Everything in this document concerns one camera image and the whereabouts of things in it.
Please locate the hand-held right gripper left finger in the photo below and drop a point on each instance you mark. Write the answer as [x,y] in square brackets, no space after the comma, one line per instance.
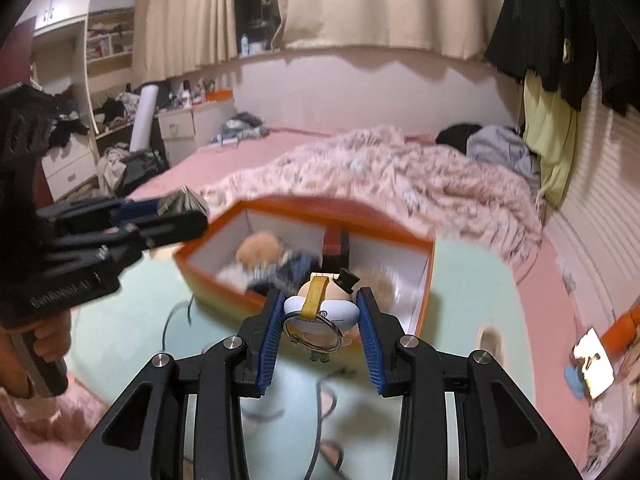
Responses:
[270,340]

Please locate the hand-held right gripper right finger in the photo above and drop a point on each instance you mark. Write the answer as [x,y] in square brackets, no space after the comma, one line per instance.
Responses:
[372,340]

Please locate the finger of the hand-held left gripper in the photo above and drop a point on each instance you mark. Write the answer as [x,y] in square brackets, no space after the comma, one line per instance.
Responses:
[170,230]
[140,207]

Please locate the silver triangular pouch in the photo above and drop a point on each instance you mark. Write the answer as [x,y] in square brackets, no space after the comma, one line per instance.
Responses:
[187,202]

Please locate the orange cardboard box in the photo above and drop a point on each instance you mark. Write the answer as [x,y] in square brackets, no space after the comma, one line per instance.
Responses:
[210,285]

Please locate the white fur pompom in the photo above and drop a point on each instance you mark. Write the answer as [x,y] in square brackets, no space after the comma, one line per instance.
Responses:
[232,274]

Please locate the brown round plush toy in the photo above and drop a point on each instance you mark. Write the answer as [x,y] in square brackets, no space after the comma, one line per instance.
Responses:
[257,250]

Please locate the red and black small case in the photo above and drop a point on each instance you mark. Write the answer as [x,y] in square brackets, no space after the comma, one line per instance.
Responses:
[332,245]

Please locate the person's left hand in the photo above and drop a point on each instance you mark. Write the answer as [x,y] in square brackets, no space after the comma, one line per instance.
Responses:
[52,340]

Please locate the dark clothes heap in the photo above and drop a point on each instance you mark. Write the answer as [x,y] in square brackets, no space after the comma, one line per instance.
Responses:
[140,165]

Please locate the white desk drawers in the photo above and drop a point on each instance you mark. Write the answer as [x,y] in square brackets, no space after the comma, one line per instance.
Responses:
[70,170]

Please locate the white nightstand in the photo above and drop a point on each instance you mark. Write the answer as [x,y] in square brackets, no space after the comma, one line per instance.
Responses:
[175,130]

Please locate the white paper roll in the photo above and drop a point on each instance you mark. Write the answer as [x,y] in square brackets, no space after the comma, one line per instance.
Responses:
[142,120]

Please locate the messy clothes pile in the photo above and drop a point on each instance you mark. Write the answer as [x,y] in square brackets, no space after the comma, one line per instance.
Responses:
[115,110]

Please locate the teal cartoon lap table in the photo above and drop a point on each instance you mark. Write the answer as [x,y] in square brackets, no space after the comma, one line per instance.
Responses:
[465,300]

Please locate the folded clothes heap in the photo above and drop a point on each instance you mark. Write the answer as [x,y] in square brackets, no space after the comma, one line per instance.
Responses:
[242,127]

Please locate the small orange box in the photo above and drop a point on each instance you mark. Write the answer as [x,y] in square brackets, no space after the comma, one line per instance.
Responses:
[220,96]

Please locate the white open shelf unit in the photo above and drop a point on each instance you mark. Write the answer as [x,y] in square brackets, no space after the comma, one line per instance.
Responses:
[107,52]

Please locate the pink floral quilt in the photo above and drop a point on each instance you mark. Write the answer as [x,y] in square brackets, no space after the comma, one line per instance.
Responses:
[375,180]

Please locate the pink bed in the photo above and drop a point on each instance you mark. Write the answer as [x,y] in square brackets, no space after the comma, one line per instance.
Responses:
[560,320]

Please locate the dark red panel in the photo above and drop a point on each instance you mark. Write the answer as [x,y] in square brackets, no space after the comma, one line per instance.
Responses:
[22,55]

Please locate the small plastic bottle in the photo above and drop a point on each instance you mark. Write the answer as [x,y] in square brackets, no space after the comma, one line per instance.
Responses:
[245,46]

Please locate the beige curtain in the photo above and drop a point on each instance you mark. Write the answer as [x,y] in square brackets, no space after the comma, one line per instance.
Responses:
[185,15]
[380,5]

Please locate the small blue object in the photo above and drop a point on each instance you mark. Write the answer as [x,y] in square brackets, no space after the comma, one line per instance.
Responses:
[574,380]

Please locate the black garment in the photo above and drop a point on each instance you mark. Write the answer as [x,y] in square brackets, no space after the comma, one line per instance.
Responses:
[457,135]

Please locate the grey hoodie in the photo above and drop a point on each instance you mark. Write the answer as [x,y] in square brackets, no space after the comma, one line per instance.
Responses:
[500,150]

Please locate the dark window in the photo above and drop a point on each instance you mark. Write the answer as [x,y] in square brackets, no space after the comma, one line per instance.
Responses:
[257,0]

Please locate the yellow-green hanging cloth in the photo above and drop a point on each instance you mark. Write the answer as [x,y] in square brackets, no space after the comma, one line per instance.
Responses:
[550,135]

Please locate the white slatted panel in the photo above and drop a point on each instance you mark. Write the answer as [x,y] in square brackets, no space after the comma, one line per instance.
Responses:
[605,200]

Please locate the black hanging jacket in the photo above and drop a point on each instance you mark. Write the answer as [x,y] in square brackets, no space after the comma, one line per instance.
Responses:
[540,35]

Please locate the white wall cabinet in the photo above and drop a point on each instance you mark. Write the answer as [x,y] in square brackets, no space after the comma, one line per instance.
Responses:
[60,0]

